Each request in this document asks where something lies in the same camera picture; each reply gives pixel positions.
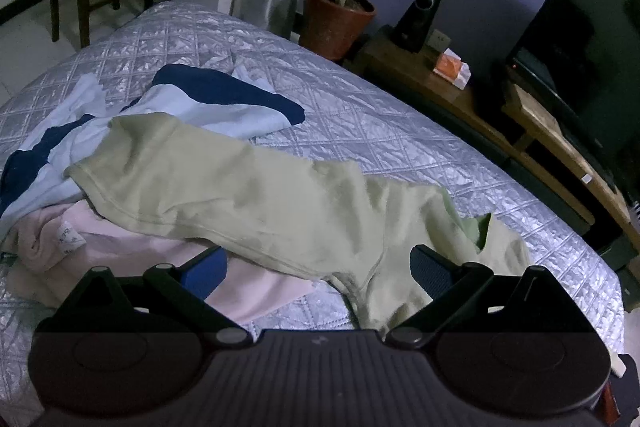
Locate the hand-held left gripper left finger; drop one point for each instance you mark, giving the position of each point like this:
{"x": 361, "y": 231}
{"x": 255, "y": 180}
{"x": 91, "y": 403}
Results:
{"x": 207, "y": 274}

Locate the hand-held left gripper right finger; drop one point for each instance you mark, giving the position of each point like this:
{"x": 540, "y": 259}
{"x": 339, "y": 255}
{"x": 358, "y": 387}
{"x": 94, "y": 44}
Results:
{"x": 430, "y": 272}

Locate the pink garment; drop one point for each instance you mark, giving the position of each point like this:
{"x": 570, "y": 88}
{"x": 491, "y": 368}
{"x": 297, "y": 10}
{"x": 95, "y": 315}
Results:
{"x": 125, "y": 252}

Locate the light green shirt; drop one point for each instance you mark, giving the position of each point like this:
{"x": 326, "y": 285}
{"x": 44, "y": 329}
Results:
{"x": 250, "y": 197}

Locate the silver quilted bedspread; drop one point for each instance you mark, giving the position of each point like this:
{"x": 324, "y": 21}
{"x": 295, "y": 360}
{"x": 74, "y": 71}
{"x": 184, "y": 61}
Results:
{"x": 375, "y": 122}

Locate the navy and pale blue shirt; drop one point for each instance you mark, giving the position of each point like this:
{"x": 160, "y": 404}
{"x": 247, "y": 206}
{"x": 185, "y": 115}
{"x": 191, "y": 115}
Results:
{"x": 190, "y": 107}

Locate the orange and white tissue pack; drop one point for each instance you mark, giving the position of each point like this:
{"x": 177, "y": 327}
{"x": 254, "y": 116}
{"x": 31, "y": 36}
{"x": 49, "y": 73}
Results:
{"x": 450, "y": 69}

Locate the low wooden cabinet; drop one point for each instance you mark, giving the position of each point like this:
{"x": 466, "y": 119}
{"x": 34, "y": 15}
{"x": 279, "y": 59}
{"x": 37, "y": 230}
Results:
{"x": 400, "y": 67}

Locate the black speaker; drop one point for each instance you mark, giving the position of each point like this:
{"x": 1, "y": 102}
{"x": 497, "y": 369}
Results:
{"x": 417, "y": 19}

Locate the terracotta plant pot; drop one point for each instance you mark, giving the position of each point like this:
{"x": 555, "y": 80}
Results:
{"x": 332, "y": 27}

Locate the black television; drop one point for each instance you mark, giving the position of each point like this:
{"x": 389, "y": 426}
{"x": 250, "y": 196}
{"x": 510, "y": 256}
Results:
{"x": 585, "y": 37}

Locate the beige wall socket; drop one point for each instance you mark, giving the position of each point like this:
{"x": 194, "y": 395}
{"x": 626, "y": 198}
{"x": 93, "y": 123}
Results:
{"x": 439, "y": 39}

